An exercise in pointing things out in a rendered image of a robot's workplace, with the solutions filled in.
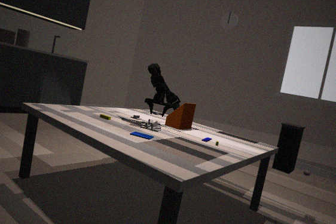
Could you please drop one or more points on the blue block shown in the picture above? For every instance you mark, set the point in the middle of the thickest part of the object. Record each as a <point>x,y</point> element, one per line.
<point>145,136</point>

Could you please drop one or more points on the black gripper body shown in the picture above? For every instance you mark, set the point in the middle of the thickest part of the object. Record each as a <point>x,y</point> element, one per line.
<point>167,105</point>

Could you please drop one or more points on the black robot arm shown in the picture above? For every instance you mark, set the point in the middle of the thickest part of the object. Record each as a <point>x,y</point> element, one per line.
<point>161,87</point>

